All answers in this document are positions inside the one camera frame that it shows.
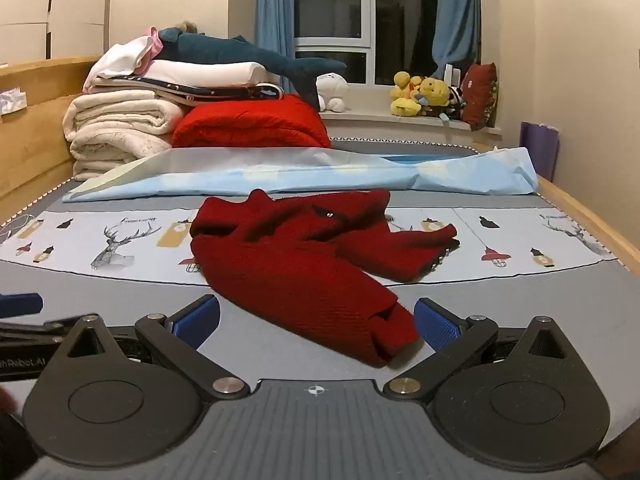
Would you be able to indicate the light blue duvet cover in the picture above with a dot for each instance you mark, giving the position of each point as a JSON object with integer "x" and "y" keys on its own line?
{"x": 310, "y": 175}

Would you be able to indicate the purple bag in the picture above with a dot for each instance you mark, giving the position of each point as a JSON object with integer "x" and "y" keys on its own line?
{"x": 539, "y": 150}

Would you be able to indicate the white window sill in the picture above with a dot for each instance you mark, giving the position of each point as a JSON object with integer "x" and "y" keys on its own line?
{"x": 370, "y": 120}

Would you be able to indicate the cream wardrobe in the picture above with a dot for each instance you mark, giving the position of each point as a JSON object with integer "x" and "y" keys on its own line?
{"x": 55, "y": 5}

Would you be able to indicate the white comb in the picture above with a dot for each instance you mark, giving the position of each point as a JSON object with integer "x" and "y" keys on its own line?
{"x": 452, "y": 75}

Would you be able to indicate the yellow round plush toy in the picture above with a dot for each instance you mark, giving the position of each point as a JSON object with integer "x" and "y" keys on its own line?
{"x": 434, "y": 91}

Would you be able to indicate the teal shark plush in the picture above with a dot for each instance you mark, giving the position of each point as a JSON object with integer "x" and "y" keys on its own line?
{"x": 225, "y": 50}

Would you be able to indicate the pink cloth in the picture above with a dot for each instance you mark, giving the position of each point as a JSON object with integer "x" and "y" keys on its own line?
{"x": 155, "y": 45}

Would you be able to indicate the window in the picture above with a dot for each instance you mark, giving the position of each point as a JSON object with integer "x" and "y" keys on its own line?
{"x": 340, "y": 0}

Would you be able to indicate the white folded blanket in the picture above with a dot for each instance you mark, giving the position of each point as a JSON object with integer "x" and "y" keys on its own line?
{"x": 210, "y": 74}

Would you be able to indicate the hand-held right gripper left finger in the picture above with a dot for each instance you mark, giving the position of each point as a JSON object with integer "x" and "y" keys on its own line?
{"x": 197, "y": 317}

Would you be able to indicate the yellow duck plush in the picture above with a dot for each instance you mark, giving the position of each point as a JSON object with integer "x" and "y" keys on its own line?
{"x": 404, "y": 95}

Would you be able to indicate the wooden bed frame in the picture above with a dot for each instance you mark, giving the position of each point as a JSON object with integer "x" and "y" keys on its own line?
{"x": 40, "y": 125}

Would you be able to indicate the dark red knit sweater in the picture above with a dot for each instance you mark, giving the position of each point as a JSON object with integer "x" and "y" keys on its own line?
{"x": 300, "y": 265}

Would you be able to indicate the tissue packet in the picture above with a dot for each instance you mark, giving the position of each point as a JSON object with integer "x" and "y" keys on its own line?
{"x": 12, "y": 101}

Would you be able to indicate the black white striped plush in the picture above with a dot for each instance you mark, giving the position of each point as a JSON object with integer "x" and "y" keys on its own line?
{"x": 456, "y": 104}

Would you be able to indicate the red folded blanket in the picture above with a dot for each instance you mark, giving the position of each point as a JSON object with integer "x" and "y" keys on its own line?
{"x": 255, "y": 122}

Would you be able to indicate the cream folded quilt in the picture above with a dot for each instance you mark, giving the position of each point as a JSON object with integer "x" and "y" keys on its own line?
{"x": 115, "y": 155}
{"x": 120, "y": 115}

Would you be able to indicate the white folded cloth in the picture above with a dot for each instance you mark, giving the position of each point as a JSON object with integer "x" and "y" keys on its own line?
{"x": 117, "y": 62}

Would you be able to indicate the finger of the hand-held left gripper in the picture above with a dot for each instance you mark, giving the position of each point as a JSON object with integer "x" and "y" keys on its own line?
{"x": 30, "y": 332}
{"x": 22, "y": 304}

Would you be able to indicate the dark red cushion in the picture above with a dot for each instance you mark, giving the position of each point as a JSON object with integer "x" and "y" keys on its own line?
{"x": 480, "y": 95}

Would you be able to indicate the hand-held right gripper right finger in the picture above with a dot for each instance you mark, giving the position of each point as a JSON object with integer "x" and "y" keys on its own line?
{"x": 437, "y": 322}

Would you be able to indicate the white plush toy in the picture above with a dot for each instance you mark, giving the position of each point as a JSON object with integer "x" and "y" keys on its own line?
{"x": 334, "y": 91}

